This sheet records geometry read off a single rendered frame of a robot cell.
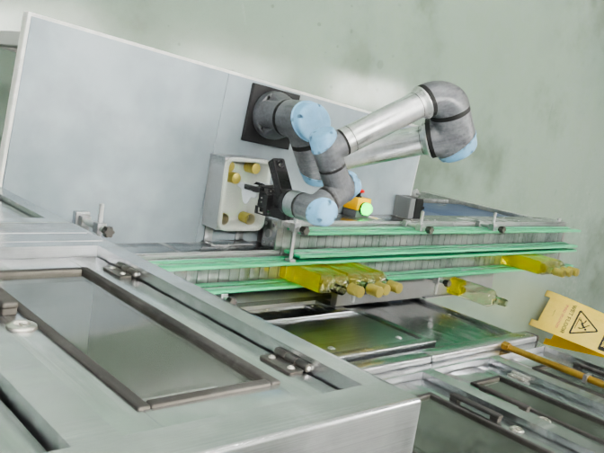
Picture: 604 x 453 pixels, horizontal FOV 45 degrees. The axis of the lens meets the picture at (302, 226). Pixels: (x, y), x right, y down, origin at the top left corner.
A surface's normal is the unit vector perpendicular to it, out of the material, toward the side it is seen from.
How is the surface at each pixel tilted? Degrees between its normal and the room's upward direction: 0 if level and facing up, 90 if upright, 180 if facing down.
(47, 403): 90
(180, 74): 0
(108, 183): 0
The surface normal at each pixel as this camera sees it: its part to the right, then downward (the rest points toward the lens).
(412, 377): 0.65, 0.22
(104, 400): 0.15, -0.98
